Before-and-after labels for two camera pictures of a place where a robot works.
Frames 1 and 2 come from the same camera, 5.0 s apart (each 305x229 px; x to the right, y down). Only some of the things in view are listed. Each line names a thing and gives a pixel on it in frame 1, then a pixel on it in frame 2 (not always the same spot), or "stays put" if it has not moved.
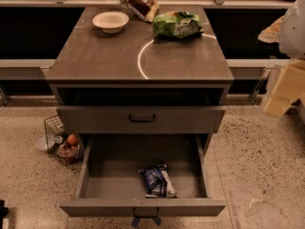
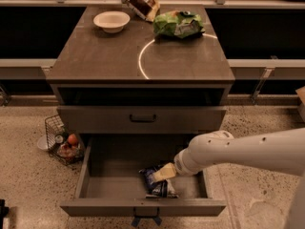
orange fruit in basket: [71, 139] stays put
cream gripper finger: [276, 106] -> [166, 173]
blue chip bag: [157, 182] stays put
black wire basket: [65, 147] stays put
